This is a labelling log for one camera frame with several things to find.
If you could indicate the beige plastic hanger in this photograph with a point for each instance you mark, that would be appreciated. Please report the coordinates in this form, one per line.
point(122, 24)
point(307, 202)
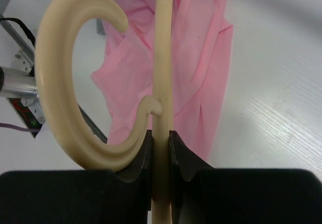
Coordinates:
point(53, 70)

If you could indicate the pink t shirt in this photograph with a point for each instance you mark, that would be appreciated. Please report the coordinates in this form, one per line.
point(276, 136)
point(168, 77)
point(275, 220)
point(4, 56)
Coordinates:
point(201, 50)

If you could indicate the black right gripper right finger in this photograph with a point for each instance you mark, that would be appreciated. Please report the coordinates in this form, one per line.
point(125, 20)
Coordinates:
point(204, 194)

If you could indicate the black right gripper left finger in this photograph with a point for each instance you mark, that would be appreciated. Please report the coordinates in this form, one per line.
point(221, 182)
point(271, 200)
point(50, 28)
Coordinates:
point(80, 196)

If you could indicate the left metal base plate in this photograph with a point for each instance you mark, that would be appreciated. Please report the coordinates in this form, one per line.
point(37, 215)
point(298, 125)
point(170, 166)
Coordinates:
point(18, 84)

